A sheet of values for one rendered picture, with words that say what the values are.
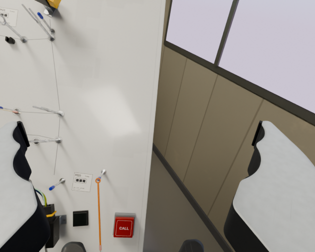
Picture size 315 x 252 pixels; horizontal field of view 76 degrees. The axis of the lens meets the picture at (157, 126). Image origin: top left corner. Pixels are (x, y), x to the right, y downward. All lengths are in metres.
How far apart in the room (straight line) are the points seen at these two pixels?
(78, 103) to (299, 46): 1.03
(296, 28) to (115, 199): 1.10
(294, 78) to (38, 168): 1.15
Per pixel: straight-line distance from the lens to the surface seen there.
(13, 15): 0.74
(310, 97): 1.20
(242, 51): 1.42
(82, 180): 0.61
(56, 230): 0.59
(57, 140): 0.60
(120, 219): 0.60
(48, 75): 0.65
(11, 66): 0.69
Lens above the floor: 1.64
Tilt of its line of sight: 32 degrees down
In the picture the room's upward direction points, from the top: 10 degrees clockwise
